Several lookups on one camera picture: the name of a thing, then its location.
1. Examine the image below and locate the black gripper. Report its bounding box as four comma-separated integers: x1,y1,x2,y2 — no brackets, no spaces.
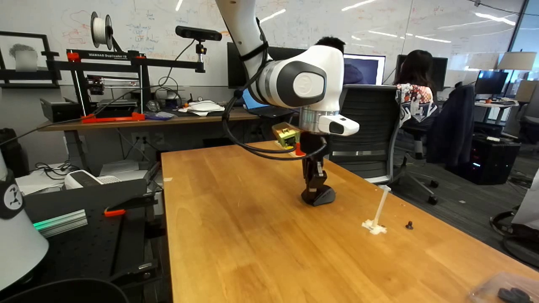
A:
298,131,330,192

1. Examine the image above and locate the black computer mouse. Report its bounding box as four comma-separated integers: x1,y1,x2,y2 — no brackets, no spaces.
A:
300,185,337,209

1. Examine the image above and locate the dark mesh office chair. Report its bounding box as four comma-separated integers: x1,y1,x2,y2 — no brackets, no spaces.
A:
327,83,441,207

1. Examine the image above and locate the white peg stand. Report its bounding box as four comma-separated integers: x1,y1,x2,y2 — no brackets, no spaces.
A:
360,185,392,237

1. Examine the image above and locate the monitor with blue screen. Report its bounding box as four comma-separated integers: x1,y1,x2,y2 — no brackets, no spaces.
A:
342,52,387,88

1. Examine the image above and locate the seated person in floral shirt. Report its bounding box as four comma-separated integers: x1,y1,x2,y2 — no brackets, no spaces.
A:
392,49,439,126

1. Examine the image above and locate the stack of white papers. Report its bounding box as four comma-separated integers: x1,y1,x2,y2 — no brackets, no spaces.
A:
178,99,227,118

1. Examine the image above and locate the black computer tower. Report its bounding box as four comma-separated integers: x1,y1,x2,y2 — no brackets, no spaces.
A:
470,133,522,187

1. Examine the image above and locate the wooden workbench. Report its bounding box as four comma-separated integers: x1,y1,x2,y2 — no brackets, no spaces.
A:
37,106,261,170

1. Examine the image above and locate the red black 3D printer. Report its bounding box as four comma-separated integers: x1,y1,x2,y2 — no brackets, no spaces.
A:
44,47,207,125

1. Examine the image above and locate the white filament spool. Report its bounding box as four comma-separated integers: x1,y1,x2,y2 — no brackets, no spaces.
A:
89,10,114,51

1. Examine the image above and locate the white cone shaped object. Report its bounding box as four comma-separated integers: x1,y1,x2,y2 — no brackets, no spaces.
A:
0,150,50,293

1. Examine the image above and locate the framed portrait picture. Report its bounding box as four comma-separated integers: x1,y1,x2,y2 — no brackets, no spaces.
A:
0,30,50,74

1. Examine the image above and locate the yellow green wrist camera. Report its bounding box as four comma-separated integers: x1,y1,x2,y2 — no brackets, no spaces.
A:
271,121,301,152

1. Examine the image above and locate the black camera on stand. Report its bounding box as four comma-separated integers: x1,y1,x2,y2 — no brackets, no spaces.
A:
173,24,224,64

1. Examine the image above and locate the orange clamp handle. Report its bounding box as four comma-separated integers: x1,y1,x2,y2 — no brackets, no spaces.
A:
103,207,130,221

